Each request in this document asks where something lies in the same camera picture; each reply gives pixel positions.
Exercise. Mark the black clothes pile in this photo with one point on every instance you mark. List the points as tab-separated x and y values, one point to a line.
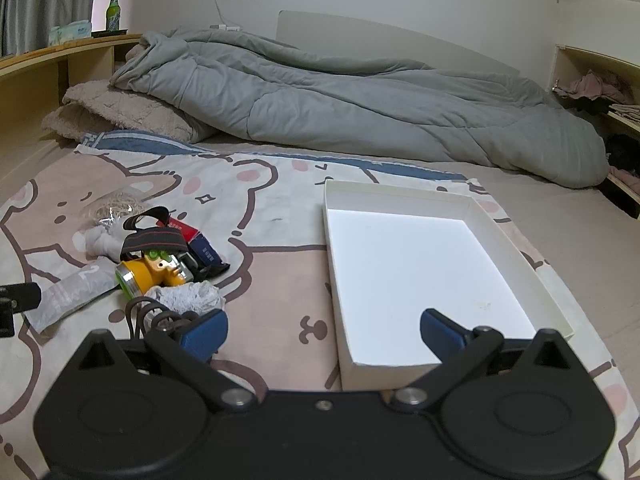
622	152

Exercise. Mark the white crumpled paper towel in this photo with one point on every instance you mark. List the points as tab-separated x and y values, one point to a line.
192	296

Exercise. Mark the beige bed sheet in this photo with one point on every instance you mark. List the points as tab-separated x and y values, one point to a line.
550	200

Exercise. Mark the grey plastic packet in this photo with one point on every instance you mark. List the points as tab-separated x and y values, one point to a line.
70	292

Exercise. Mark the green glass bottle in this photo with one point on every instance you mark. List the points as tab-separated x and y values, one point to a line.
113	15

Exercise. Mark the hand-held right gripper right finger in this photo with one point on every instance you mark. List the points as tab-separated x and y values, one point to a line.
440	334

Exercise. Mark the beige fleece blanket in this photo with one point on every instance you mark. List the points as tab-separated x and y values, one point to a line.
125	110

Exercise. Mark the pink crumpled clothes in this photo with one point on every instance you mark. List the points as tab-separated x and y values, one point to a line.
587	85

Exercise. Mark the cream wall shelf niche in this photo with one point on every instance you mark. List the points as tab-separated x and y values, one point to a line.
562	67

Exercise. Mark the pale blue tissue pack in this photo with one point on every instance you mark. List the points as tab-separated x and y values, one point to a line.
70	32

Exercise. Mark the beige fuzzy cushion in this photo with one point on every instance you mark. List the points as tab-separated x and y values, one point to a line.
135	53

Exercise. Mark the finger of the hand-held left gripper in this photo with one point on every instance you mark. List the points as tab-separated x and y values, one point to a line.
20	296

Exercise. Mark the clear bag of rubber bands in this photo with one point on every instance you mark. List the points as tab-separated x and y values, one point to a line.
117	205

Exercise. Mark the wooden headboard shelf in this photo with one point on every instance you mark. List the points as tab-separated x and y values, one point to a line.
30	90

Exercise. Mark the dark flat tray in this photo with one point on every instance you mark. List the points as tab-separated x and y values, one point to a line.
115	33

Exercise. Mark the bear printed blanket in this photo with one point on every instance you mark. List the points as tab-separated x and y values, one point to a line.
280	210

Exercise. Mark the white headboard panel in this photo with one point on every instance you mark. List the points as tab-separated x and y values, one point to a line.
375	35

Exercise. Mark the beige folded clothes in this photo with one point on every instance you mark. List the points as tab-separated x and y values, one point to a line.
625	111

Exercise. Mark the pink folded cloth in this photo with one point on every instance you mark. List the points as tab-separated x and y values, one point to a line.
625	175

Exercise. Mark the white shallow cardboard box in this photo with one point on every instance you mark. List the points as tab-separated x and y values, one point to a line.
400	270

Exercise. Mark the grey curtain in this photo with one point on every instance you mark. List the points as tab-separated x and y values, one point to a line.
40	5

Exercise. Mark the white power strip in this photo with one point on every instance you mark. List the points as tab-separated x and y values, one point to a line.
225	27

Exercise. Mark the small colourful cardboard box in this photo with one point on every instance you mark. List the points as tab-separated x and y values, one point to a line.
192	240

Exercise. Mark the white crumpled cloth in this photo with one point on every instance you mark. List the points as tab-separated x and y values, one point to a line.
102	242

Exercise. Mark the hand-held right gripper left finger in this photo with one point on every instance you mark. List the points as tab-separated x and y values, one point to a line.
205	334

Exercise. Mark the grey quilted duvet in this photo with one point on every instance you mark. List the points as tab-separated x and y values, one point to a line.
350	105

